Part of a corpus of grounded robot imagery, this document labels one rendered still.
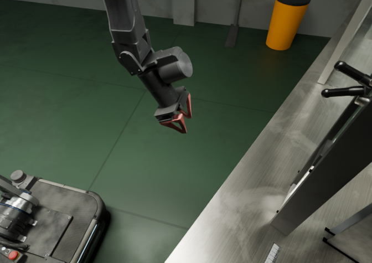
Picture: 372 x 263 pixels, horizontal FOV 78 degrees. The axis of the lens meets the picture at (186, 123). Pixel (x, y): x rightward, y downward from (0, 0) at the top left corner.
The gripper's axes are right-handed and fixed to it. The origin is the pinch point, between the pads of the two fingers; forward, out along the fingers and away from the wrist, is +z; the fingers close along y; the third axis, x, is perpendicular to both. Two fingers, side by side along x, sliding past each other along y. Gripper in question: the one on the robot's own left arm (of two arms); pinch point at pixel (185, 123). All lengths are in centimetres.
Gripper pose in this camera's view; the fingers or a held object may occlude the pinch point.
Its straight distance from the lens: 65.6
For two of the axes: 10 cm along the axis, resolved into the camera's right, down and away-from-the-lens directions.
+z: 4.8, 6.7, 5.7
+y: 2.5, -7.3, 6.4
